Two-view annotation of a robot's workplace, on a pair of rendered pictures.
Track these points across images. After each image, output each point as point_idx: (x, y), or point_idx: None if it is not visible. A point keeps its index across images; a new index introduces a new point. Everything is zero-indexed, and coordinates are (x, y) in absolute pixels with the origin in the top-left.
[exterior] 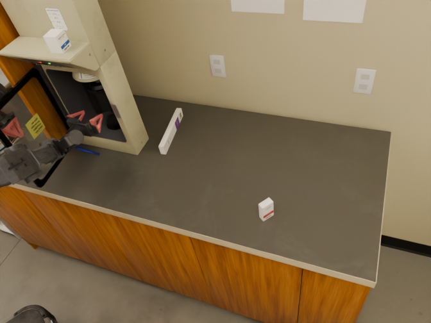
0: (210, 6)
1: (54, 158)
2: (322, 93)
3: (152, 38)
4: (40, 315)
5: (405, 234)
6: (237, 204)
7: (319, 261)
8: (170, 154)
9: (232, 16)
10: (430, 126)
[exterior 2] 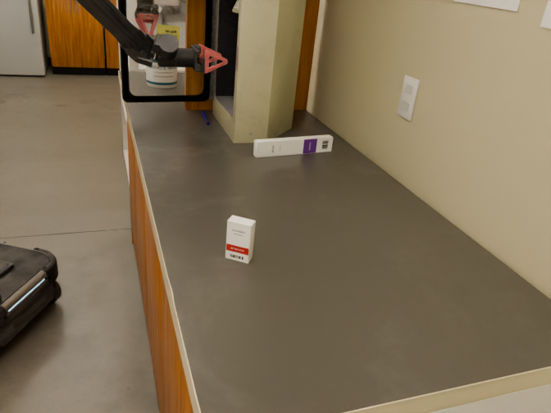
0: None
1: (129, 44)
2: (524, 198)
3: (364, 38)
4: (43, 265)
5: None
6: None
7: (195, 341)
8: (260, 160)
9: (452, 11)
10: None
